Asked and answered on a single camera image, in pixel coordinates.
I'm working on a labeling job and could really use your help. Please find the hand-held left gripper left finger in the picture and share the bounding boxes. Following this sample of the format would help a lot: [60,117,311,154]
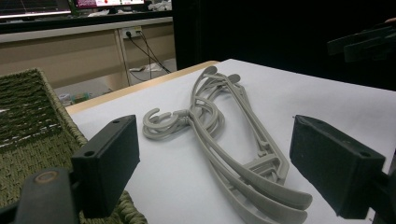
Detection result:
[70,114,141,219]

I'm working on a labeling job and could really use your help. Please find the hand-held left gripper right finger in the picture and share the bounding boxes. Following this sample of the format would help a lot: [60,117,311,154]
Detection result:
[289,114,387,220]

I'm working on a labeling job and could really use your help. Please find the grey plastic hanger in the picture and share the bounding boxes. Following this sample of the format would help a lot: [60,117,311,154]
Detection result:
[142,65,313,211]
[143,71,281,224]
[143,66,309,224]

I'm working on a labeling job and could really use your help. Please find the green woven basket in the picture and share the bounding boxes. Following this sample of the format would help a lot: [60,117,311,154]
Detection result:
[0,67,149,224]

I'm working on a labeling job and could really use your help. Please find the white table sheet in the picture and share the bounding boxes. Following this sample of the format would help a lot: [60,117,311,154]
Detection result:
[69,58,396,224]

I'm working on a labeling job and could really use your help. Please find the colourful plastic clutter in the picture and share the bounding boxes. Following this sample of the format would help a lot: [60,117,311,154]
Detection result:
[58,91,92,106]

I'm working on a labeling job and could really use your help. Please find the black curtain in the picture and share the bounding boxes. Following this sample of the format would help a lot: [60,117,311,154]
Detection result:
[171,0,396,91]

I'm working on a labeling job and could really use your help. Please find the white paper scrap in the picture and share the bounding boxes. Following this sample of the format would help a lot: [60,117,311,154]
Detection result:
[129,63,155,73]

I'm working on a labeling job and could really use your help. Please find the beige wooden desk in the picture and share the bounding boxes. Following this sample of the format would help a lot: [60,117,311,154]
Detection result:
[0,16,177,90]

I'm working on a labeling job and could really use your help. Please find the white power outlet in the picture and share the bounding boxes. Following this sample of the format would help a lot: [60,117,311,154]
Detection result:
[121,25,144,39]

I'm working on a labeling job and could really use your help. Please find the monitor with pink screen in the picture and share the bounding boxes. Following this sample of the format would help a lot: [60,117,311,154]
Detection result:
[74,0,147,9]

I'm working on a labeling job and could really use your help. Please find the dark computer monitor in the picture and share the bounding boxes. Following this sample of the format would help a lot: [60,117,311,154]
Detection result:
[0,0,73,20]

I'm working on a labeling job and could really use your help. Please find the black hanging cables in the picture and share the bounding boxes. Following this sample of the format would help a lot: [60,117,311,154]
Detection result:
[125,30,172,82]

